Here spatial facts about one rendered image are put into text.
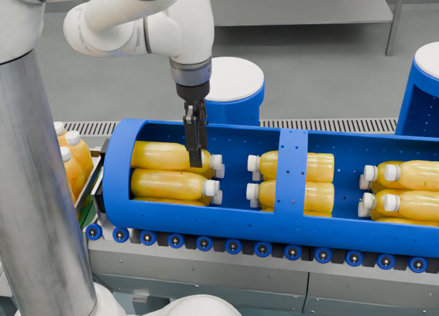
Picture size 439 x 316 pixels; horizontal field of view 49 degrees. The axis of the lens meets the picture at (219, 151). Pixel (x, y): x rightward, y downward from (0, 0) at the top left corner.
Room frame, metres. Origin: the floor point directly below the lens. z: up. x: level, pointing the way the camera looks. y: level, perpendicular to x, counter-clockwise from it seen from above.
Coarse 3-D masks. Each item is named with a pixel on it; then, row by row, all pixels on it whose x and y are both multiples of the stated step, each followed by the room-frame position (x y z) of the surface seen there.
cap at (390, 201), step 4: (388, 196) 0.77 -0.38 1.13; (392, 196) 0.77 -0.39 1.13; (384, 200) 0.78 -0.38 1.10; (388, 200) 0.75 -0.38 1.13; (392, 200) 0.75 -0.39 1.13; (384, 204) 0.77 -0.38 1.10; (388, 204) 0.75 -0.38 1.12; (392, 204) 0.75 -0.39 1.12; (388, 208) 0.74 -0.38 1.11; (392, 208) 0.74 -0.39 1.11
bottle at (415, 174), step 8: (416, 160) 0.83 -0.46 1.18; (400, 168) 0.81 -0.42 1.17; (408, 168) 0.80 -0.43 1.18; (416, 168) 0.80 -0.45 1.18; (424, 168) 0.79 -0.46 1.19; (432, 168) 0.79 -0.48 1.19; (400, 176) 0.80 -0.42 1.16; (408, 176) 0.79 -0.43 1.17; (416, 176) 0.78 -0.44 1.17; (424, 176) 0.78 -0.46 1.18; (432, 176) 0.78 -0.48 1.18; (400, 184) 0.80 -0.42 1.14; (408, 184) 0.78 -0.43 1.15; (416, 184) 0.77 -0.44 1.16; (424, 184) 0.77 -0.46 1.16; (432, 184) 0.77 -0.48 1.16
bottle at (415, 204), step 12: (408, 192) 0.77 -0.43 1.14; (420, 192) 0.76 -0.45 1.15; (432, 192) 0.76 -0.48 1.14; (396, 204) 0.75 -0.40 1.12; (408, 204) 0.74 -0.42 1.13; (420, 204) 0.73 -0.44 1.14; (432, 204) 0.73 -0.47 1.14; (408, 216) 0.73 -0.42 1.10; (420, 216) 0.72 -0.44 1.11; (432, 216) 0.71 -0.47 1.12
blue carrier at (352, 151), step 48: (240, 144) 1.01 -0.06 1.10; (288, 144) 0.85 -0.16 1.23; (336, 144) 0.96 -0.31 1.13; (384, 144) 0.94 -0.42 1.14; (432, 144) 0.91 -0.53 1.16; (240, 192) 0.95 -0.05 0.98; (288, 192) 0.75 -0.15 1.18; (336, 192) 0.92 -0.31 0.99; (288, 240) 0.72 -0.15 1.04; (336, 240) 0.70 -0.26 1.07; (384, 240) 0.68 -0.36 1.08; (432, 240) 0.66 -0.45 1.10
